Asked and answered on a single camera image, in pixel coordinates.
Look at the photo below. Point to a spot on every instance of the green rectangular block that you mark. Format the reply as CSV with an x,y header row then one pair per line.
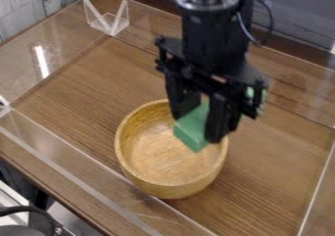
x,y
189,127

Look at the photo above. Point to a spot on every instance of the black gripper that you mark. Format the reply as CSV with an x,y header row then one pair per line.
x,y
233,84

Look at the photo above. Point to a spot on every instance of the black metal bracket with screw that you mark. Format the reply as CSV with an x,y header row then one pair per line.
x,y
43,222

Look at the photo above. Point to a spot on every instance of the clear acrylic corner bracket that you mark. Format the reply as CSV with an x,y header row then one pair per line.
x,y
108,23

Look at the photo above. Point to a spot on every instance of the clear acrylic tray wall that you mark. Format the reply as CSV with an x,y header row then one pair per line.
x,y
72,81

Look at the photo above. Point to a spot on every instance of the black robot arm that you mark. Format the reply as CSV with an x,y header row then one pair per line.
x,y
216,30

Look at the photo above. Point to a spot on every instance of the brown wooden bowl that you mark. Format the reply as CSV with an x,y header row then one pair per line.
x,y
157,163

